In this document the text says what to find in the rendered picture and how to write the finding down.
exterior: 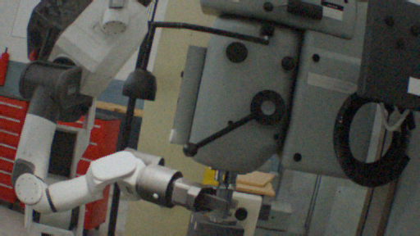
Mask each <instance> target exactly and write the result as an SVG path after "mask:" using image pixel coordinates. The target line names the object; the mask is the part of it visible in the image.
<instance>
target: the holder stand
mask: <svg viewBox="0 0 420 236"><path fill-rule="evenodd" d="M186 236H244V228H243V227H242V225H241V224H240V223H239V222H238V221H237V219H236V217H235V216H234V215H232V212H229V215H228V218H227V219H224V220H223V221H222V222H221V223H217V222H214V221H211V218H210V216H207V211H200V212H193V211H191V212H190V216H189V227H188V231H187V234H186Z"/></svg>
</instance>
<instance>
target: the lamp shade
mask: <svg viewBox="0 0 420 236"><path fill-rule="evenodd" d="M156 81H157V77H156V76H155V75H154V74H153V73H152V72H151V71H149V70H145V69H141V68H139V69H135V70H133V71H131V72H130V73H129V75H128V77H127V79H126V81H125V84H124V88H123V93H122V95H124V96H127V97H130V98H138V99H142V100H146V101H151V102H154V101H155V97H156V92H157V83H156Z"/></svg>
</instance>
